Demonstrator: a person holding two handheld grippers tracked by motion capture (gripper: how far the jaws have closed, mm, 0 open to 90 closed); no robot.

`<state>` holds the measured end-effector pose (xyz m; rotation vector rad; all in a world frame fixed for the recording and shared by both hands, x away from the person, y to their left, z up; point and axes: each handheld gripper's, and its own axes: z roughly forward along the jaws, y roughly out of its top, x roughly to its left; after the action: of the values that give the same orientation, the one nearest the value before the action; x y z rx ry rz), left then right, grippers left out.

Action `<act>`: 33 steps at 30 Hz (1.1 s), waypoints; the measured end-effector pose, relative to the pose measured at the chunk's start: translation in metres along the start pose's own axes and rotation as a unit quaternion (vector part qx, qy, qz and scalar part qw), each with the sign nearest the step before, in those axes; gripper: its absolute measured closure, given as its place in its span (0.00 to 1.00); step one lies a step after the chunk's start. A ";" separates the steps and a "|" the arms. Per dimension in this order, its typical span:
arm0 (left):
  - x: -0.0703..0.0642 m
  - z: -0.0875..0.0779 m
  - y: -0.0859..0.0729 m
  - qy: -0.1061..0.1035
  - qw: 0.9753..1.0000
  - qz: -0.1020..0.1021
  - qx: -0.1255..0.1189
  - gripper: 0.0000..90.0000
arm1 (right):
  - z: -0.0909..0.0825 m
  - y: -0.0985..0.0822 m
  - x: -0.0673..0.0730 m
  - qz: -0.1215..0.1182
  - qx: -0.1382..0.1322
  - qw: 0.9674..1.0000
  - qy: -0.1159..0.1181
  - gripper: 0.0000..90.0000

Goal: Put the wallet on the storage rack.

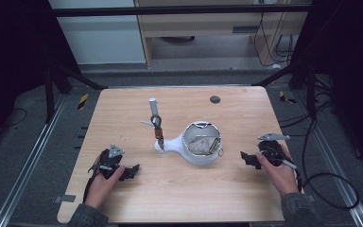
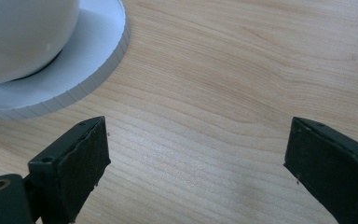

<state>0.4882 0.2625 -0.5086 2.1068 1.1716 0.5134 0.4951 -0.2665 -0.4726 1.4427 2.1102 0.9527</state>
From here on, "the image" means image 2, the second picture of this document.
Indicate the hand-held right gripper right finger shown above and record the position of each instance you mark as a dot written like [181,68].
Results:
[332,174]

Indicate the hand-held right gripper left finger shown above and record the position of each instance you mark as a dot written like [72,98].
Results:
[74,161]

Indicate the white key holder stand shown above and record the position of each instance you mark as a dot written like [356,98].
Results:
[90,56]

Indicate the white cup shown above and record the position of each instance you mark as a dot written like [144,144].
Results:
[28,31]

